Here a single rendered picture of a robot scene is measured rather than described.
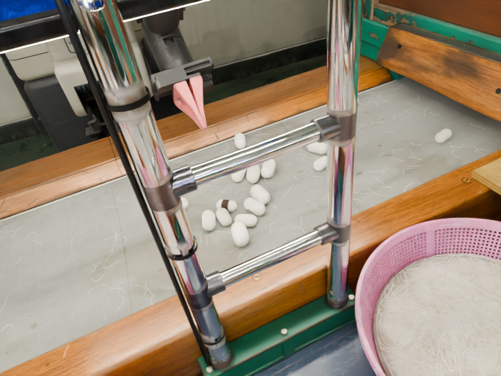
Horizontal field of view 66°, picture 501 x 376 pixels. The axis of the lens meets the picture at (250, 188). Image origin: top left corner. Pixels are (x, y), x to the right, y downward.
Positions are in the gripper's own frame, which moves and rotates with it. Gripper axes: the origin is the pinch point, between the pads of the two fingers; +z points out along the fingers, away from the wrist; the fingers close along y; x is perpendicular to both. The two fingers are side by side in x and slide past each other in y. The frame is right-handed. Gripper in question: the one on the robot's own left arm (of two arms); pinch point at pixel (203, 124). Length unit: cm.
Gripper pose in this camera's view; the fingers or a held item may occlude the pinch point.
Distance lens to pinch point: 63.5
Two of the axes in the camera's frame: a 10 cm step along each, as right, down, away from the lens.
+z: 4.1, 9.0, -1.4
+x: -1.6, 2.2, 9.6
